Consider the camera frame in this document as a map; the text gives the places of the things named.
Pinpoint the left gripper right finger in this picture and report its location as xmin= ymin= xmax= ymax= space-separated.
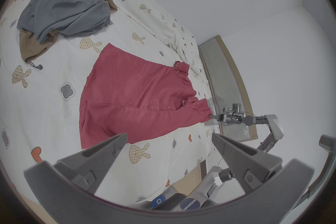
xmin=211 ymin=132 xmax=283 ymax=195

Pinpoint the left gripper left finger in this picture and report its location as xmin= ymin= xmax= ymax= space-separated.
xmin=52 ymin=132 xmax=128 ymax=194

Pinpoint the red shirt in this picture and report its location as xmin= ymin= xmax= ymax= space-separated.
xmin=79 ymin=43 xmax=216 ymax=150

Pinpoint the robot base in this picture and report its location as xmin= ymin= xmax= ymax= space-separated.
xmin=147 ymin=165 xmax=246 ymax=212

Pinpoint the clear plastic box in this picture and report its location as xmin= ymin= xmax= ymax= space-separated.
xmin=204 ymin=96 xmax=226 ymax=127

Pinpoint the bed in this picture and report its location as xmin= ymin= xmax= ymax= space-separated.
xmin=0 ymin=0 xmax=259 ymax=208

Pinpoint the white printed quilt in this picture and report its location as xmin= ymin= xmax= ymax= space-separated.
xmin=51 ymin=0 xmax=210 ymax=97

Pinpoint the grey garment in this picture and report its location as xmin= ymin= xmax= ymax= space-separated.
xmin=17 ymin=0 xmax=111 ymax=43

